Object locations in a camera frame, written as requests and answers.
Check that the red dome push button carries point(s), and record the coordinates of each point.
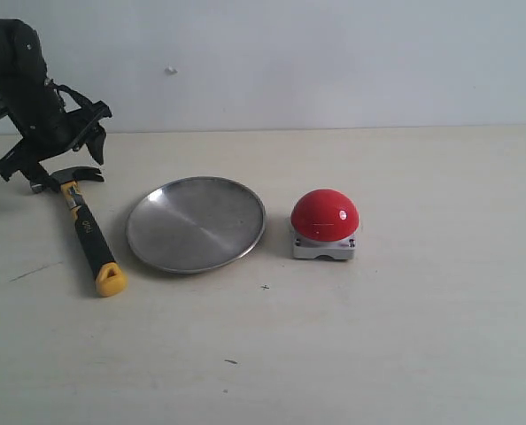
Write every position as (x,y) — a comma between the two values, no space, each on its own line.
(324,223)

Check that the small white wall plug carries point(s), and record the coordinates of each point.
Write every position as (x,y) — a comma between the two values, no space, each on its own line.
(169,70)

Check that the round silver metal plate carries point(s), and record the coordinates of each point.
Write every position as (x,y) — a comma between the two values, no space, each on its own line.
(195,225)

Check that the black yellow claw hammer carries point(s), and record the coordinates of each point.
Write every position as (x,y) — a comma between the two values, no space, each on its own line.
(108,276)

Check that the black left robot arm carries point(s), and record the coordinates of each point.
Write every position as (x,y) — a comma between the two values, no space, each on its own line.
(30,95)

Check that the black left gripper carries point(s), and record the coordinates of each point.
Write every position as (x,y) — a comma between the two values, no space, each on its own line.
(65,131)

